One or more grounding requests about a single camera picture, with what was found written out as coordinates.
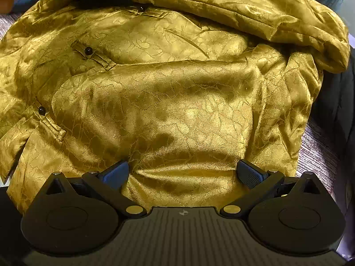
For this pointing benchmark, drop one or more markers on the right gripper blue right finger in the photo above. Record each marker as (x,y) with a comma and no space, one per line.
(262,185)

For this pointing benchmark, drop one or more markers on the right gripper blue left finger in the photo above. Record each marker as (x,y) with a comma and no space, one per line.
(107,185)

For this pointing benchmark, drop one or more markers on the golden yellow satin jacket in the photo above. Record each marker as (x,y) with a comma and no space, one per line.
(303,23)

